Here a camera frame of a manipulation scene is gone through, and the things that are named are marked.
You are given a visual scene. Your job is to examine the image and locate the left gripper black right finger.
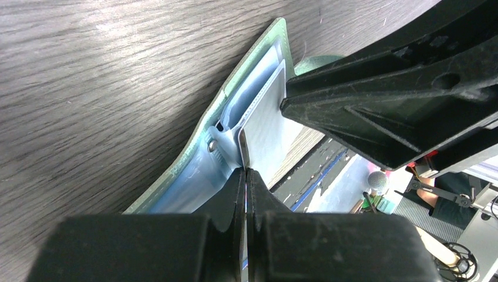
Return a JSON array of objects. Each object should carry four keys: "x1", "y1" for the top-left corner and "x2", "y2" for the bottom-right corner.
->
[{"x1": 246, "y1": 169, "x2": 441, "y2": 281}]

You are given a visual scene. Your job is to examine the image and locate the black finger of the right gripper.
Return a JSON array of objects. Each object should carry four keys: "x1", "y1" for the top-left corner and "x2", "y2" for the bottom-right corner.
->
[
  {"x1": 287, "y1": 1, "x2": 497, "y2": 97},
  {"x1": 281, "y1": 38, "x2": 497, "y2": 170}
]

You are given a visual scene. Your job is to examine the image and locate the green card holder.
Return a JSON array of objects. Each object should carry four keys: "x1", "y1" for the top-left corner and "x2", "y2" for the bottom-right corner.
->
[{"x1": 122, "y1": 17, "x2": 345, "y2": 215}]

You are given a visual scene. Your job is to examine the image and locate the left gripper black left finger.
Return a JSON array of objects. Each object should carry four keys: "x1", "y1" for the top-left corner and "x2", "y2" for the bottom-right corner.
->
[{"x1": 28, "y1": 168, "x2": 246, "y2": 281}]

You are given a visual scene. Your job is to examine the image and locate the person in background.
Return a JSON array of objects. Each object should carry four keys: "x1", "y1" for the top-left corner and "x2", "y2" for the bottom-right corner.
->
[{"x1": 418, "y1": 171, "x2": 498, "y2": 230}]

